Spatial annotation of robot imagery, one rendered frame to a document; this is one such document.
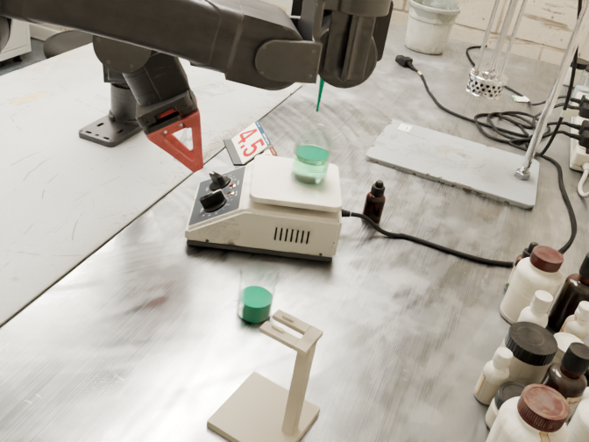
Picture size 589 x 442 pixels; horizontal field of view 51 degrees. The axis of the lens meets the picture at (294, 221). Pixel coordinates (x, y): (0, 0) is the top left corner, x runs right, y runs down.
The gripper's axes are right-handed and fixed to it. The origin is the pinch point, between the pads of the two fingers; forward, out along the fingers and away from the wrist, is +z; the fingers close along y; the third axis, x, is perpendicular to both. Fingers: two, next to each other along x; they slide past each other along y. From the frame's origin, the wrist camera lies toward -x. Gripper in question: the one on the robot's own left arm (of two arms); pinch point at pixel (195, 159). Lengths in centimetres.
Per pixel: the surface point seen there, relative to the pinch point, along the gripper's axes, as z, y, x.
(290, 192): 8.5, -2.5, -9.3
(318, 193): 10.3, -2.6, -12.6
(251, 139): 10.3, 25.7, -7.2
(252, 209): 7.9, -3.6, -4.1
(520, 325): 24.5, -24.2, -26.2
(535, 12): 73, 192, -146
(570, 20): 80, 184, -157
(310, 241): 14.9, -5.1, -9.1
